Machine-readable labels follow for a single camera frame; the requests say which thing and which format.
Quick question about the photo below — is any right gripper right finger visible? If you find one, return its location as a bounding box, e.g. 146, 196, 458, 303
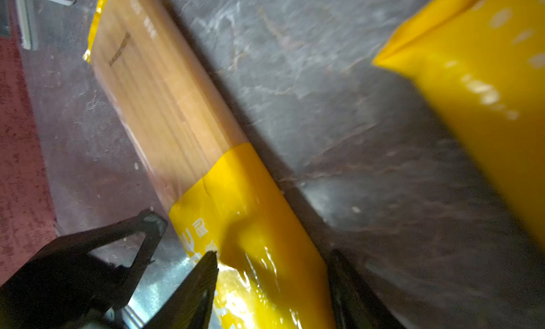
327, 249, 404, 329

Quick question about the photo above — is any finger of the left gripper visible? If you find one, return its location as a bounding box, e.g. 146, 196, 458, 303
1, 209, 167, 328

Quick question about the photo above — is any yellow pasta package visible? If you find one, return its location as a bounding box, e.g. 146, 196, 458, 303
84, 0, 335, 328
373, 0, 544, 245

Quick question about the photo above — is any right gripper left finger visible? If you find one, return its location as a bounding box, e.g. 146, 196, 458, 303
144, 251, 219, 329

